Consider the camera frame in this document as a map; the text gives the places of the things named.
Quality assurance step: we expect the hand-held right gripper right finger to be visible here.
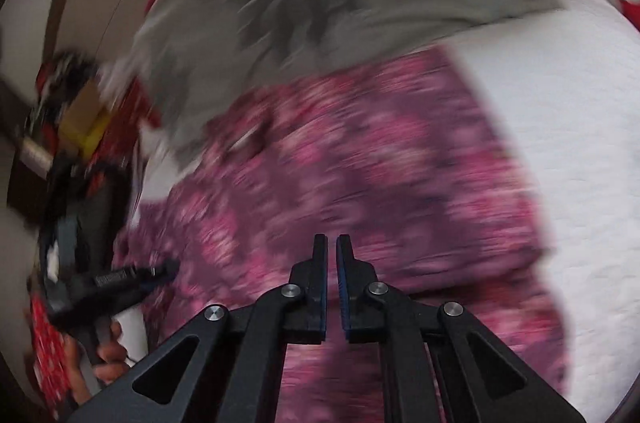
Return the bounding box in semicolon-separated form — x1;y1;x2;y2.
336;234;587;423

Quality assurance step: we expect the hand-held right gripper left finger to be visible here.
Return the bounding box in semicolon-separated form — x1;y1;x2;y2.
65;234;329;423

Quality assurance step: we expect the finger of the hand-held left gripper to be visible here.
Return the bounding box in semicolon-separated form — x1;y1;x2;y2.
94;258;182;291

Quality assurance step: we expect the purple floral fleece garment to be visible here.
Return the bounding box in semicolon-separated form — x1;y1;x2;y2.
112;46;568;423

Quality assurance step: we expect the person's left hand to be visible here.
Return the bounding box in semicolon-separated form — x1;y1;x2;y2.
65;320;132;406

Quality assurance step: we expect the yellow box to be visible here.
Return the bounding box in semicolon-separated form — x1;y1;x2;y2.
57;83;111;156

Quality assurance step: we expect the red dotted cloth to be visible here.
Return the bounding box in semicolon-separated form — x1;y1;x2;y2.
27;293;68;421

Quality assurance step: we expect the red bedsheet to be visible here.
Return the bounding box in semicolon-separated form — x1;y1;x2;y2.
87;70;163;204

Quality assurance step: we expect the white mattress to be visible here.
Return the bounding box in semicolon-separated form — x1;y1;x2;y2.
125;0;640;409

